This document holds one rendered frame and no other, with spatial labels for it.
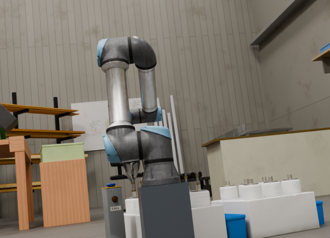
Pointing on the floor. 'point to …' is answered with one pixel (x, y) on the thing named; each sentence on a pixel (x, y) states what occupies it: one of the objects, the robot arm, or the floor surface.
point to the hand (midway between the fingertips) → (132, 178)
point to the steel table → (240, 131)
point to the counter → (271, 159)
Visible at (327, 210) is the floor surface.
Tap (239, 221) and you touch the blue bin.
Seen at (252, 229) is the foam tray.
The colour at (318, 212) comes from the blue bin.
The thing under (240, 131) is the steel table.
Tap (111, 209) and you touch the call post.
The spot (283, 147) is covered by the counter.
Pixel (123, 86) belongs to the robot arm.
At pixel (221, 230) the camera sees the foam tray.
